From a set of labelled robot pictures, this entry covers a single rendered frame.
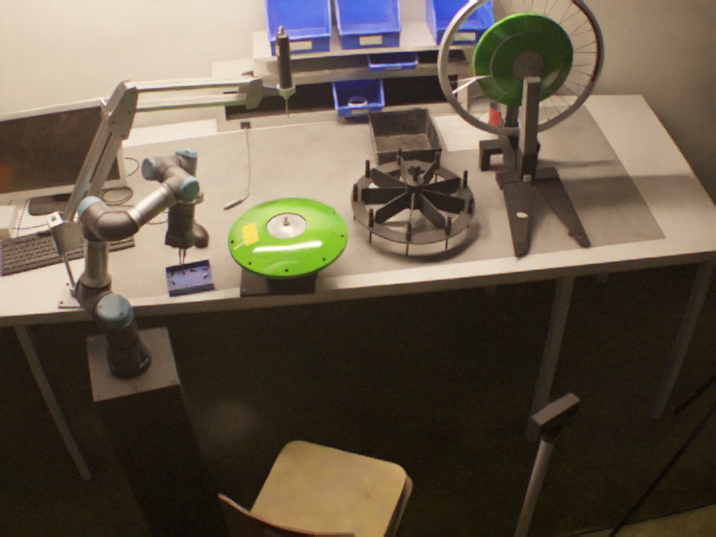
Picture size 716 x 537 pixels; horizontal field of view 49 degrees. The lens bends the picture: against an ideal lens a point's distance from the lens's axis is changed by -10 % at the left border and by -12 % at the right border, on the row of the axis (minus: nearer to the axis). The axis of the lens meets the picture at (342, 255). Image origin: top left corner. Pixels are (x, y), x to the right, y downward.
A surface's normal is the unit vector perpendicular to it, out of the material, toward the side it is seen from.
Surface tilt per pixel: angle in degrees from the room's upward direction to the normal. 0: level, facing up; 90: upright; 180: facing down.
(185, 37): 90
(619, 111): 0
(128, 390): 0
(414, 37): 0
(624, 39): 90
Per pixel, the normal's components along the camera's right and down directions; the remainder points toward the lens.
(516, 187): 0.02, -0.51
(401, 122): 0.09, 0.61
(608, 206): -0.04, -0.75
